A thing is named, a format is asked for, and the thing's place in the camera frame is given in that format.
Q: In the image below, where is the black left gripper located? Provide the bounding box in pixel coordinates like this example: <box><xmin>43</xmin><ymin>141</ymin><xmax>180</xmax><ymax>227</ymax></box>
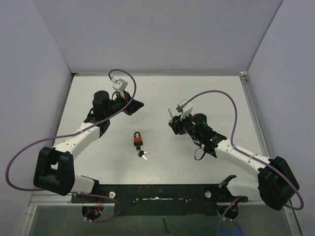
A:
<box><xmin>105</xmin><ymin>90</ymin><xmax>144</xmax><ymax>118</ymax></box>

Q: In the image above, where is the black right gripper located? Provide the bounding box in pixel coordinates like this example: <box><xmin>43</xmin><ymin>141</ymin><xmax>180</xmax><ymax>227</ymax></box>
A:
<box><xmin>170</xmin><ymin>110</ymin><xmax>202</xmax><ymax>142</ymax></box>

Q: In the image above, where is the long shackle brass padlock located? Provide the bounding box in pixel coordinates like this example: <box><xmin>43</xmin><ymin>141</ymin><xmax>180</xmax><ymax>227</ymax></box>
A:
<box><xmin>168</xmin><ymin>109</ymin><xmax>173</xmax><ymax>123</ymax></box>

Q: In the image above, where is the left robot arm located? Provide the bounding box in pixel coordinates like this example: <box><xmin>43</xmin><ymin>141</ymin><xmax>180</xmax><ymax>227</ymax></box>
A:
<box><xmin>33</xmin><ymin>90</ymin><xmax>144</xmax><ymax>202</ymax></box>

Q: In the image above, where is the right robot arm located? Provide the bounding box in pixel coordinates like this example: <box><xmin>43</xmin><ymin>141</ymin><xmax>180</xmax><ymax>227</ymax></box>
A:
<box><xmin>168</xmin><ymin>113</ymin><xmax>300</xmax><ymax>210</ymax></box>

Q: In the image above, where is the black headed key bunch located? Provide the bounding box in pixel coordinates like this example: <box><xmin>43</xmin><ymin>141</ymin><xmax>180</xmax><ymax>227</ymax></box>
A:
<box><xmin>136</xmin><ymin>146</ymin><xmax>149</xmax><ymax>161</ymax></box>

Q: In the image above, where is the orange black padlock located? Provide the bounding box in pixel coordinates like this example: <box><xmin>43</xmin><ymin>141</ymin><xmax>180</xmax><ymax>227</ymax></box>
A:
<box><xmin>133</xmin><ymin>131</ymin><xmax>143</xmax><ymax>147</ymax></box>

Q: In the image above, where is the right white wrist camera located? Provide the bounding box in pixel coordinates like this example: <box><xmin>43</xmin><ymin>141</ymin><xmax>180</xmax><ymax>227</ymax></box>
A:
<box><xmin>176</xmin><ymin>99</ymin><xmax>193</xmax><ymax>120</ymax></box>

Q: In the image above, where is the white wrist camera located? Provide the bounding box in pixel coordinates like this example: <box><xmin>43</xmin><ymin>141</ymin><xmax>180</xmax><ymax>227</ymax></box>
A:
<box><xmin>110</xmin><ymin>77</ymin><xmax>128</xmax><ymax>98</ymax></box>
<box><xmin>176</xmin><ymin>99</ymin><xmax>193</xmax><ymax>120</ymax></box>

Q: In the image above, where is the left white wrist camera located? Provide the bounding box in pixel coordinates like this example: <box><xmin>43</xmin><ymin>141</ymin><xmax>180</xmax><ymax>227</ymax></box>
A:
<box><xmin>110</xmin><ymin>77</ymin><xmax>128</xmax><ymax>98</ymax></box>

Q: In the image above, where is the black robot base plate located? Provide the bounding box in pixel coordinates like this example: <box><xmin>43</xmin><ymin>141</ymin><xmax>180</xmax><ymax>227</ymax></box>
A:
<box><xmin>71</xmin><ymin>184</ymin><xmax>236</xmax><ymax>216</ymax></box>

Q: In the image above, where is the aluminium table frame rail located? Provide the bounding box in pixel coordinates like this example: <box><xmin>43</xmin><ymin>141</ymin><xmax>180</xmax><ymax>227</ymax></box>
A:
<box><xmin>240</xmin><ymin>71</ymin><xmax>303</xmax><ymax>236</ymax></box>

